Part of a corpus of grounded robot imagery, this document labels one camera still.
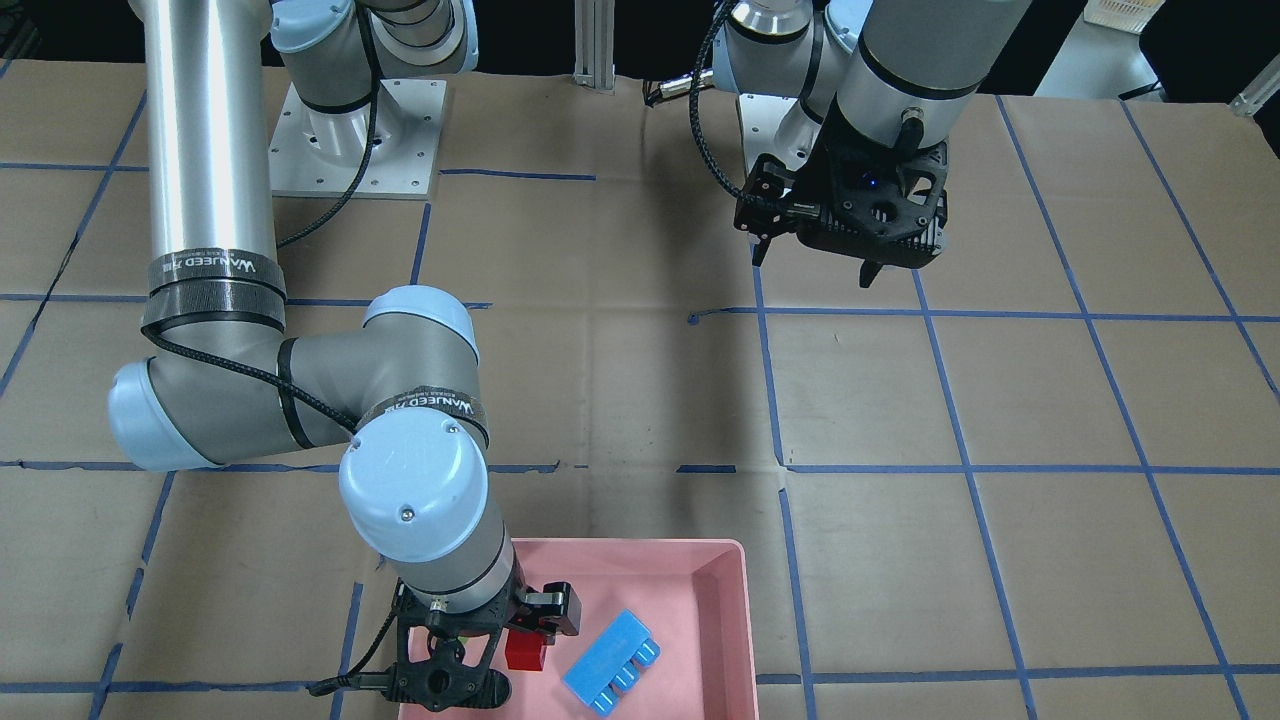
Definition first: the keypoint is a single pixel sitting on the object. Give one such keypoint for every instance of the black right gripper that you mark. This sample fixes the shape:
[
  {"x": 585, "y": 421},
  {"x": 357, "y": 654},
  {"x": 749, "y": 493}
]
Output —
[{"x": 553, "y": 607}]

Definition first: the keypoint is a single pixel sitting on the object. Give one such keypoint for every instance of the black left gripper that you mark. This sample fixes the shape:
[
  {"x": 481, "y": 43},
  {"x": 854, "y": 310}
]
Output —
[{"x": 826, "y": 178}]

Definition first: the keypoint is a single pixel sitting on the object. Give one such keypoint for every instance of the red toy block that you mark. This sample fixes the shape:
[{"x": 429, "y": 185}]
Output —
[{"x": 526, "y": 651}]

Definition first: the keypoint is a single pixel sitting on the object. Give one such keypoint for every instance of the blue toy block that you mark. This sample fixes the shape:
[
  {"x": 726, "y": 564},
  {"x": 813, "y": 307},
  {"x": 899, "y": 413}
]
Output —
[{"x": 613, "y": 664}]

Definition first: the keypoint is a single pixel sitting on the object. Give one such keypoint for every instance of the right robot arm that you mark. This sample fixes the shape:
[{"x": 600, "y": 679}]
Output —
[{"x": 401, "y": 391}]

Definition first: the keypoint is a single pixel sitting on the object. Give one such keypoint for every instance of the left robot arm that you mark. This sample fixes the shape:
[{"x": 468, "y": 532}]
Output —
[{"x": 880, "y": 61}]

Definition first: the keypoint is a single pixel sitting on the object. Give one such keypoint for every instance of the pink plastic box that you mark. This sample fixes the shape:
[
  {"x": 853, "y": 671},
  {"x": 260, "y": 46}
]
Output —
[{"x": 692, "y": 596}]

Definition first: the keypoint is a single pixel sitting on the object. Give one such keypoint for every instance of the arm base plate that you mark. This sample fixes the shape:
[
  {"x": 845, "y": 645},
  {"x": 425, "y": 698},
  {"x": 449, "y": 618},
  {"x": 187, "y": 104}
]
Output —
[
  {"x": 770, "y": 130},
  {"x": 313, "y": 155}
]

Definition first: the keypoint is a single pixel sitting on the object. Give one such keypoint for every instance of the aluminium frame post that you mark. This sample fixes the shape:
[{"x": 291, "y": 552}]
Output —
[{"x": 594, "y": 45}]

